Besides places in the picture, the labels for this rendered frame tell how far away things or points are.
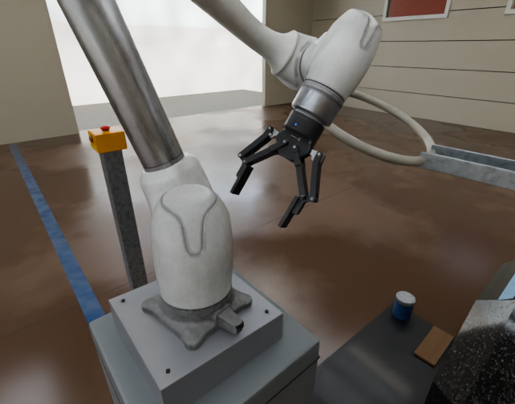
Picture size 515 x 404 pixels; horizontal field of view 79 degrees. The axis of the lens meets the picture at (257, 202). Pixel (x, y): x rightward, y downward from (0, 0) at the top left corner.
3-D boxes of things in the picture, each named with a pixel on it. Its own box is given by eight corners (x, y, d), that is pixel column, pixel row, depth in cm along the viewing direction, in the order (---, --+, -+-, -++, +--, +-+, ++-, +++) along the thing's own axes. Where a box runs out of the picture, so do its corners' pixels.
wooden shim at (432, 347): (433, 327, 173) (434, 325, 172) (452, 338, 167) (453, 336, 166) (413, 353, 158) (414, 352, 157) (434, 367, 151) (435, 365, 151)
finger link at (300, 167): (297, 149, 66) (303, 147, 65) (305, 202, 64) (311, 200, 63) (289, 145, 62) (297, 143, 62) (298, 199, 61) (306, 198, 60)
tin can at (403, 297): (399, 305, 188) (403, 288, 182) (414, 317, 180) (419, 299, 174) (387, 311, 183) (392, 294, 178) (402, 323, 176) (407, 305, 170)
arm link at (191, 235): (156, 318, 60) (141, 213, 51) (158, 264, 76) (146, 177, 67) (241, 303, 63) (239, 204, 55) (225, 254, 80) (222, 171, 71)
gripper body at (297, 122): (331, 132, 65) (308, 171, 66) (298, 116, 68) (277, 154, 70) (321, 120, 58) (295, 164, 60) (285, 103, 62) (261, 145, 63)
